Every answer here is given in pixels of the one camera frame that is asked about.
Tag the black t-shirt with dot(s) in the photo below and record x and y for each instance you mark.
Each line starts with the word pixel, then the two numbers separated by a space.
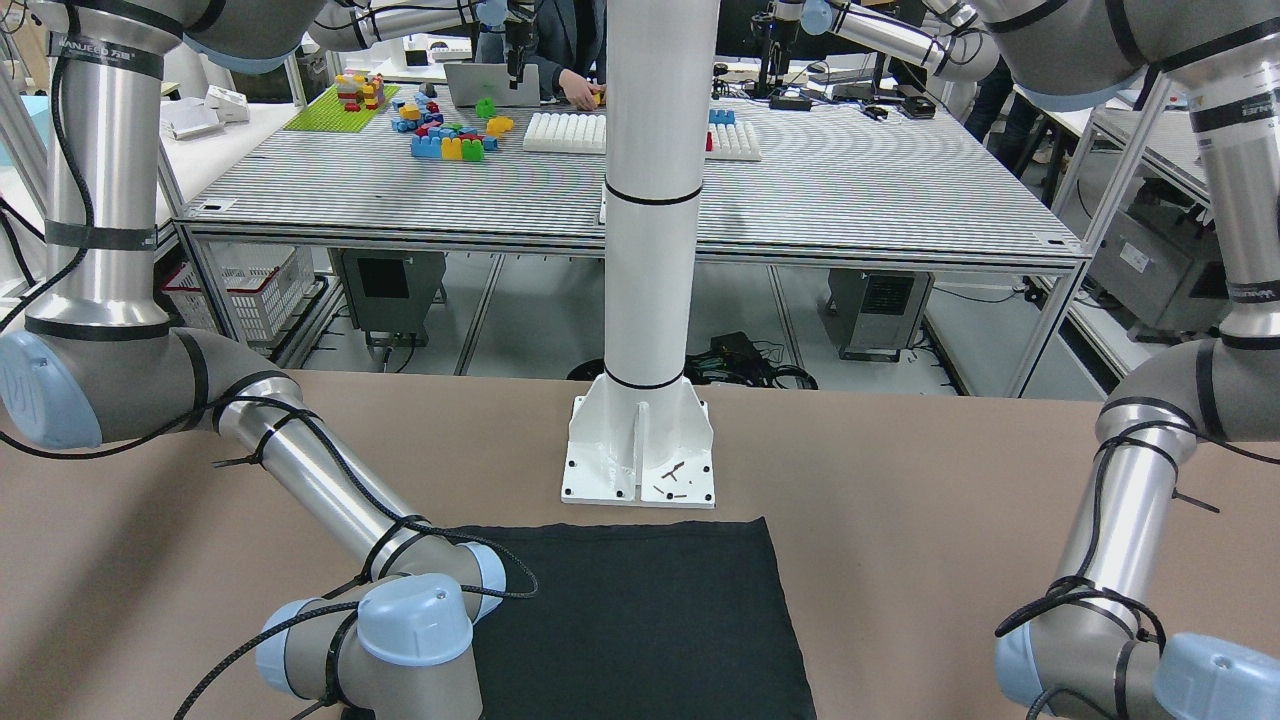
pixel 680 621

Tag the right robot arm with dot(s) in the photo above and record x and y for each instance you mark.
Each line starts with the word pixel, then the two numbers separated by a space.
pixel 97 367

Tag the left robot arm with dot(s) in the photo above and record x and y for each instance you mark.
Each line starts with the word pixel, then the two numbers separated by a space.
pixel 1088 647

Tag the white block tray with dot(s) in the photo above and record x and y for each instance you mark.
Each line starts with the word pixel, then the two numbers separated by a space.
pixel 571 133

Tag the pile of coloured blocks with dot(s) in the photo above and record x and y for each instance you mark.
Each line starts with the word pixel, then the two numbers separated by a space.
pixel 421 120

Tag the white plastic basket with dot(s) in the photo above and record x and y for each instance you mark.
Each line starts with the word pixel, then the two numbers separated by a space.
pixel 265 283

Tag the green lego baseplate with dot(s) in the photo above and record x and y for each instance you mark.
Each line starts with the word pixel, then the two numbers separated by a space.
pixel 327 114

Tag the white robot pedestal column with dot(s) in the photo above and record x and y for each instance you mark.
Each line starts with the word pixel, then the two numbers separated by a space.
pixel 641 436

